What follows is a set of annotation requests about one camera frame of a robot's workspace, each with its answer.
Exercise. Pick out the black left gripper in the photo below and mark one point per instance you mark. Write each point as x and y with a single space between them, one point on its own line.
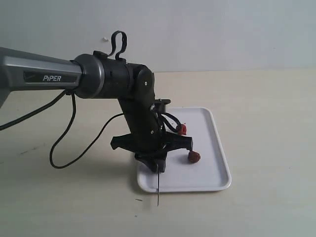
151 143

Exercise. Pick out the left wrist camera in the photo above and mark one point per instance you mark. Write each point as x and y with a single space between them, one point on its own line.
159 105

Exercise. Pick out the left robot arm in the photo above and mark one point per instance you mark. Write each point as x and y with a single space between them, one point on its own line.
95 76

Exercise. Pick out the white plastic tray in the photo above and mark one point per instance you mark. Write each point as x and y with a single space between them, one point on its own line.
209 174

